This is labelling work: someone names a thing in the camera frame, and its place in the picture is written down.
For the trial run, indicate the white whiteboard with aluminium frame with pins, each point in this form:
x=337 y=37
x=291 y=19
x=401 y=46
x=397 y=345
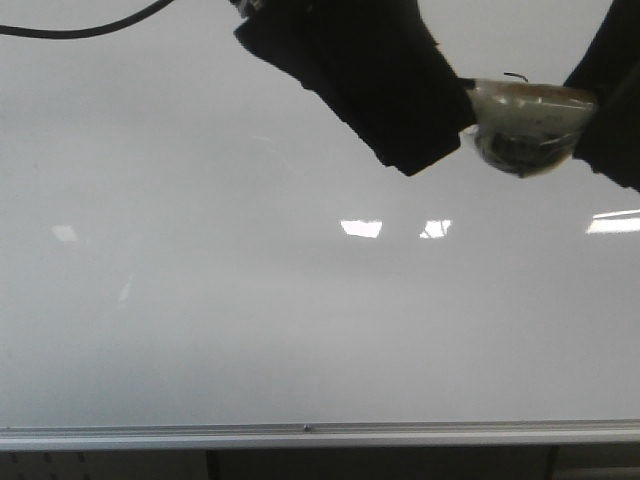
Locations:
x=196 y=252

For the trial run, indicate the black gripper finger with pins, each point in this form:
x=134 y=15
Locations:
x=374 y=64
x=609 y=69

